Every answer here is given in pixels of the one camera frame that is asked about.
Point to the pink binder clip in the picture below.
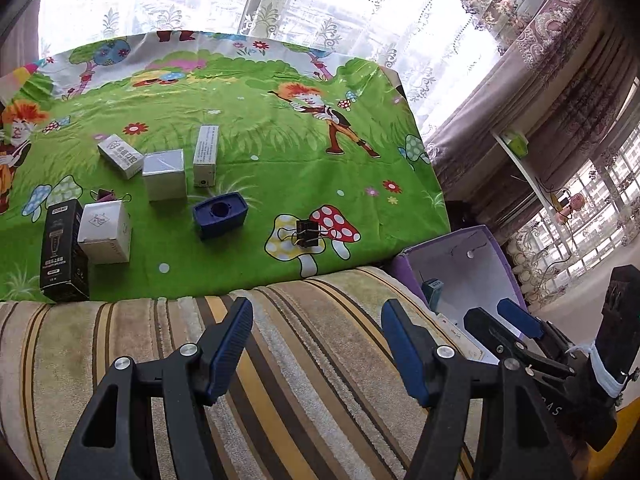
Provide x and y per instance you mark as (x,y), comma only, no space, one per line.
(106,194)

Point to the purple cardboard box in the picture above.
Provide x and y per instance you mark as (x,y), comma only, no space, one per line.
(480,270)

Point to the black binder clip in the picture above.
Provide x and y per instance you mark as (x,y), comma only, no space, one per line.
(310,234)

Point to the white side table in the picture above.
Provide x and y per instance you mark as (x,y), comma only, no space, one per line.
(529,166)

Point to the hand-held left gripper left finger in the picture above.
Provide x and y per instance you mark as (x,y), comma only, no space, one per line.
(230,345)

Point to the window with grille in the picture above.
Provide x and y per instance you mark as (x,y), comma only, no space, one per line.
(607,195)

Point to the teal box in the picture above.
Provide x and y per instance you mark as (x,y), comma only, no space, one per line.
(432,292)

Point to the striped beige towel blanket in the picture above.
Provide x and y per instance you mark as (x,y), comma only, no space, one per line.
(310,385)

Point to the white cube box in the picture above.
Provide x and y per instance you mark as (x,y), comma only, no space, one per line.
(164,180)

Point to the embroidered sheer curtain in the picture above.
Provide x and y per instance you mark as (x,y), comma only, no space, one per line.
(530,250)

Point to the slim white text box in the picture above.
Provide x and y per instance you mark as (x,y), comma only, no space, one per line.
(206,150)

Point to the green cartoon printed cloth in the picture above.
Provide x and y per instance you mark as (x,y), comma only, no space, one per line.
(250,125)

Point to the white elastic band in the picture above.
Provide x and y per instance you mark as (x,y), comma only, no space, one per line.
(607,382)

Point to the brown patterned curtain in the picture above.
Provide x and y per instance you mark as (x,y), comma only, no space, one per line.
(550,60)

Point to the green tissue pack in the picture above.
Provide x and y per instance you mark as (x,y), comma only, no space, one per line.
(517,142)

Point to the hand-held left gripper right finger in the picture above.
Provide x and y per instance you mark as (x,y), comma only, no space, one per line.
(405,350)

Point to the blue plastic holder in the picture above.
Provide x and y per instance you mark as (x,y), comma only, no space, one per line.
(225,222)

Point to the small white box cow print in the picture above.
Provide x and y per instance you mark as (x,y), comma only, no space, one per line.
(102,225)

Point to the white lace curtain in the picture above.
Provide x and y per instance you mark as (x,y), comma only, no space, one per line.
(300,0)

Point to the white box grey print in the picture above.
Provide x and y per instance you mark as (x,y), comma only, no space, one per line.
(120,152)

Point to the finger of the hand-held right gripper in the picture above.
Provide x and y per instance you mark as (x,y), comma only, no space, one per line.
(520,317)
(487,327)

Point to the pink handheld fan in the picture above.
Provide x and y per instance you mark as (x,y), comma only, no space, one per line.
(576,202)

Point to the black box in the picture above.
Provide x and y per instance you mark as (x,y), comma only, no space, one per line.
(62,250)

